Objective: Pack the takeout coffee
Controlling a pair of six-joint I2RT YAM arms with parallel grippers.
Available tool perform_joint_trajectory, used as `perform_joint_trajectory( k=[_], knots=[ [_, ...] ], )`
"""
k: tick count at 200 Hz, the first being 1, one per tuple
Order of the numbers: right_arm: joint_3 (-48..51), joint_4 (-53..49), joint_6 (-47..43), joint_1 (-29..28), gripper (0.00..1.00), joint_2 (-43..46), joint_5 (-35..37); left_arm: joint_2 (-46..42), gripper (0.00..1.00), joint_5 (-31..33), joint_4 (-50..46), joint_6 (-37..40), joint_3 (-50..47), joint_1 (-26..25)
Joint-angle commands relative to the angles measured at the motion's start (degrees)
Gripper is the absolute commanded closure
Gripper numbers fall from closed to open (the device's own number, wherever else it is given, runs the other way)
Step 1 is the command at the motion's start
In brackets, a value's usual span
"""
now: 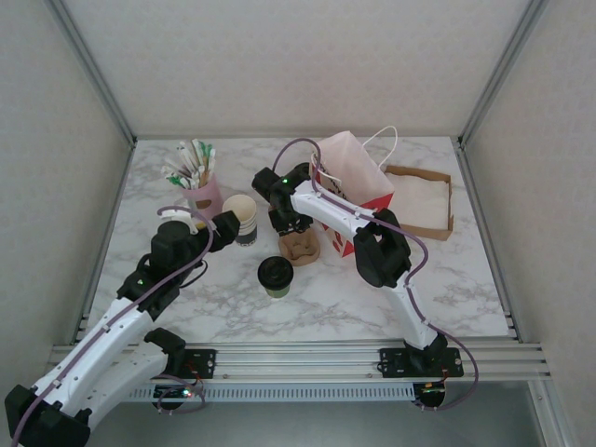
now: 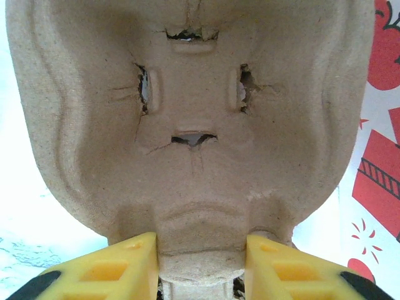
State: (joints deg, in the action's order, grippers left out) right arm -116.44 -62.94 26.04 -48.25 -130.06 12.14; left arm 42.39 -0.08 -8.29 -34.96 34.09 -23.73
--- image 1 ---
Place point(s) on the brown pulp cup carrier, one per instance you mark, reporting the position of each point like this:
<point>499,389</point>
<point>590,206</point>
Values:
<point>302,251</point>

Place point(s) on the black cup lid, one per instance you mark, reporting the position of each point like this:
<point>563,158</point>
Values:
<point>275,270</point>

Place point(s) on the red pink paper bag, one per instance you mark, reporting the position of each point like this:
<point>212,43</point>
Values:
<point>354,163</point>

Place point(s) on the green paper cup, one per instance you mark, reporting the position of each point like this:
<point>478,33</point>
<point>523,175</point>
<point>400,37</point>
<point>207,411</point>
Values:
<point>278,292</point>

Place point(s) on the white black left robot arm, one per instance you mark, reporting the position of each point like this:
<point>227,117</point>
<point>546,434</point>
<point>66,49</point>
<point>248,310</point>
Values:
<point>93,358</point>

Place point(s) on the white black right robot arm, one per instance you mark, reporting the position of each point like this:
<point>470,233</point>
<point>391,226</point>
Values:
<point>335,209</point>

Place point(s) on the stack of black paper cups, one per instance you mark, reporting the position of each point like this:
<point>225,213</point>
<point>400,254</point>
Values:
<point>247,214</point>

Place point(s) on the pink stirrer holder cup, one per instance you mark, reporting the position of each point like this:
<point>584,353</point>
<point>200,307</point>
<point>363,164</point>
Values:
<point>207,195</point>

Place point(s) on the wooden stirrer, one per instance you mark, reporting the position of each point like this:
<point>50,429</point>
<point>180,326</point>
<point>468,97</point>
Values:
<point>202,177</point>

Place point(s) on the brown cardboard tray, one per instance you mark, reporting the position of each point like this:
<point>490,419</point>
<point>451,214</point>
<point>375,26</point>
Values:
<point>428,234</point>

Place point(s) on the black controller board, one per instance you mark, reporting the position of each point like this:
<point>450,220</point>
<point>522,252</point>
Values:
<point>433,398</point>
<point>170,404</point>

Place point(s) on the aluminium back rail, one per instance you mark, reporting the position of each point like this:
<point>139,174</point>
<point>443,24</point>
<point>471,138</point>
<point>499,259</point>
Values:
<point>153,137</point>

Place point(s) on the aluminium front rail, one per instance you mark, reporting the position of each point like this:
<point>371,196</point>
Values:
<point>298,361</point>

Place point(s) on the aluminium frame post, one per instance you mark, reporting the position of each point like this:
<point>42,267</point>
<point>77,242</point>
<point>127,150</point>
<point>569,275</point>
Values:
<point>95,70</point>
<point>502,70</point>

